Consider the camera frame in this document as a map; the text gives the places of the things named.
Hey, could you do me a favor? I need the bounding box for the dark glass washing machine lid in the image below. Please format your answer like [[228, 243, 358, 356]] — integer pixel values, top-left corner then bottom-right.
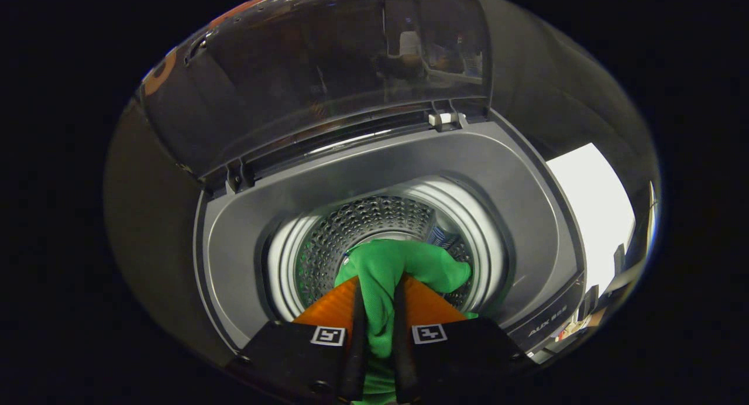
[[138, 0, 492, 183]]

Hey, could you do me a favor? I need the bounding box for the white board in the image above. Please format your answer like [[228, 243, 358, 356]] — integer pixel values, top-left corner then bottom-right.
[[545, 143, 635, 297]]

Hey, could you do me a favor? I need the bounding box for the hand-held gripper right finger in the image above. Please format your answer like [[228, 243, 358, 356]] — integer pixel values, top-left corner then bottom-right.
[[391, 273, 533, 404]]

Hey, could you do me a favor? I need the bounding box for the green polo shirt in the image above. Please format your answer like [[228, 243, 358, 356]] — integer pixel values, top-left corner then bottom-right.
[[335, 239, 477, 405]]

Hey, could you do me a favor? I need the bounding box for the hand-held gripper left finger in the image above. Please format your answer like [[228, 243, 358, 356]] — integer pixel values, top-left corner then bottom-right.
[[237, 275, 369, 404]]

